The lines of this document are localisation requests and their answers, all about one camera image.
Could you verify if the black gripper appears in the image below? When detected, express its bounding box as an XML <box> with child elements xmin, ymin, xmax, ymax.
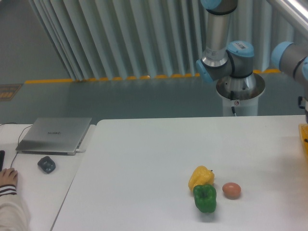
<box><xmin>305</xmin><ymin>110</ymin><xmax>308</xmax><ymax>123</ymax></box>

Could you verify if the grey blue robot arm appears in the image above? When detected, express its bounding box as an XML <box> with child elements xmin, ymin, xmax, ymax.
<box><xmin>196</xmin><ymin>0</ymin><xmax>308</xmax><ymax>116</ymax></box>

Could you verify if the striped sleeve forearm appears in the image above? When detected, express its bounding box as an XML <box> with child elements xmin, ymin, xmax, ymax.
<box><xmin>0</xmin><ymin>184</ymin><xmax>29</xmax><ymax>231</ymax></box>

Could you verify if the yellow plastic basket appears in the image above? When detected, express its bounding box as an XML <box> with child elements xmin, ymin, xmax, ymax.
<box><xmin>298</xmin><ymin>124</ymin><xmax>308</xmax><ymax>162</ymax></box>

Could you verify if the person's hand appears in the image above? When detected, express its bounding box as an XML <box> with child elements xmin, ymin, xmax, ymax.
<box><xmin>0</xmin><ymin>168</ymin><xmax>18</xmax><ymax>187</ymax></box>

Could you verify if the brown egg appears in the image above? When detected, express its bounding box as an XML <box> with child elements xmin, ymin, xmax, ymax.
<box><xmin>222</xmin><ymin>182</ymin><xmax>242</xmax><ymax>199</ymax></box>

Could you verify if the yellow bell pepper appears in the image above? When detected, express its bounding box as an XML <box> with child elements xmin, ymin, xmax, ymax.
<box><xmin>188</xmin><ymin>166</ymin><xmax>215</xmax><ymax>192</ymax></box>

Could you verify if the green bell pepper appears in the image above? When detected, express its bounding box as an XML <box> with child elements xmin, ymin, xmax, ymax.
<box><xmin>193</xmin><ymin>184</ymin><xmax>217</xmax><ymax>213</ymax></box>

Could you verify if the white pleated curtain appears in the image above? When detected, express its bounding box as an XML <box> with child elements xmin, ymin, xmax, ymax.
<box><xmin>30</xmin><ymin>0</ymin><xmax>308</xmax><ymax>81</ymax></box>

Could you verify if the silver closed laptop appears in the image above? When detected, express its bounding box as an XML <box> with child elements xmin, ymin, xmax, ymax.
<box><xmin>16</xmin><ymin>117</ymin><xmax>91</xmax><ymax>155</ymax></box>

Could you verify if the black phone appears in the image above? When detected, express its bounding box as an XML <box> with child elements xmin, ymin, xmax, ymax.
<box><xmin>0</xmin><ymin>150</ymin><xmax>5</xmax><ymax>171</ymax></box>

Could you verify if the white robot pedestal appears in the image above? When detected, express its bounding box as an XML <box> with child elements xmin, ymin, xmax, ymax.
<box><xmin>216</xmin><ymin>73</ymin><xmax>265</xmax><ymax>116</ymax></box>

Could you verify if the black laptop cable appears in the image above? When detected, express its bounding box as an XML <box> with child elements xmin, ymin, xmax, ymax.
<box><xmin>0</xmin><ymin>122</ymin><xmax>34</xmax><ymax>168</ymax></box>

